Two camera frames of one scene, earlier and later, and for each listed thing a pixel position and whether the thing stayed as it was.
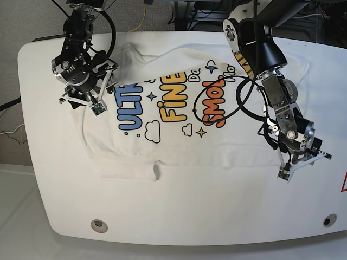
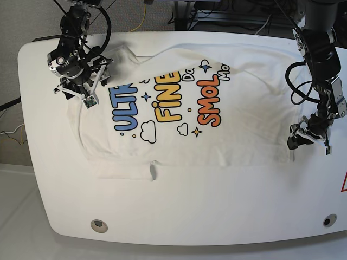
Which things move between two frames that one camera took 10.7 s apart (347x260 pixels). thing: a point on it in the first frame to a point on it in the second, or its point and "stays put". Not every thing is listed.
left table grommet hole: [99, 226] stays put
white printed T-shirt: [187, 108] stays put
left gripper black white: [298, 158] to [315, 125]
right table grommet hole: [329, 220] stays put
